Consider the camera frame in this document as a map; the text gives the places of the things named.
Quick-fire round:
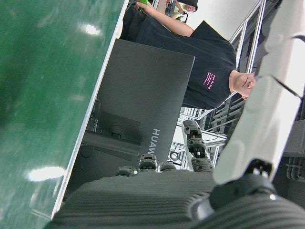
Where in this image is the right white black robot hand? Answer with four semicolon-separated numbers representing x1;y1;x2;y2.
44;0;305;229

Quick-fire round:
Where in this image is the black monitor stand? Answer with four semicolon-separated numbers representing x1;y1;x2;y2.
81;111;142;163

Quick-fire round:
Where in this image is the black computer monitor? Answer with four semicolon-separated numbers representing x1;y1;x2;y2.
64;39;196;191

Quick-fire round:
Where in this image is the green conveyor belt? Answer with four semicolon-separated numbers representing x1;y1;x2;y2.
0;0;131;229

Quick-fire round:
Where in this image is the person in black T-shirt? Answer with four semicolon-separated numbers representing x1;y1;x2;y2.
120;1;257;111

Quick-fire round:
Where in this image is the person wearing black cap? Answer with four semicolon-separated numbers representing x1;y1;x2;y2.
175;0;199;20

